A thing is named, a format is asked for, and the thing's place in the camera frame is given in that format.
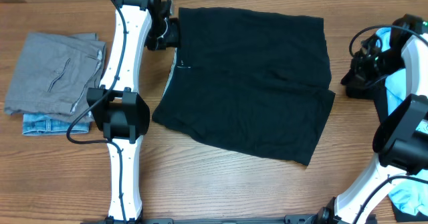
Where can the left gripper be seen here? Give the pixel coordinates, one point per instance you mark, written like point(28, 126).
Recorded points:
point(172, 41)

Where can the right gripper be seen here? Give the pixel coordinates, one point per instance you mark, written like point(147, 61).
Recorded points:
point(354, 78)

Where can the black shorts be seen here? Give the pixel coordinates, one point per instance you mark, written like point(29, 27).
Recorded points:
point(251, 82)

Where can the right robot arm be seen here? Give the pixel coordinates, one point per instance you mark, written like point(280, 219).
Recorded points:
point(400, 142)

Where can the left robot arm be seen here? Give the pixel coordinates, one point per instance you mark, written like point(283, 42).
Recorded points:
point(116, 105)

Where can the black garment under shirt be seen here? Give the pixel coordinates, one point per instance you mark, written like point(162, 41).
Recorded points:
point(381, 105)

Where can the folded grey shorts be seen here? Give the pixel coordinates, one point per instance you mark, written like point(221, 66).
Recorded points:
point(53, 74)

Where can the light blue shirt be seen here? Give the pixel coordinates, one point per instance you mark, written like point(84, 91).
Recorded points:
point(409, 197)

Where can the folded blue jeans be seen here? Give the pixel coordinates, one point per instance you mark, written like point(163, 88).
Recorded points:
point(41, 125)

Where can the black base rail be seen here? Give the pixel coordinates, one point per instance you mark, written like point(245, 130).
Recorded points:
point(234, 220)

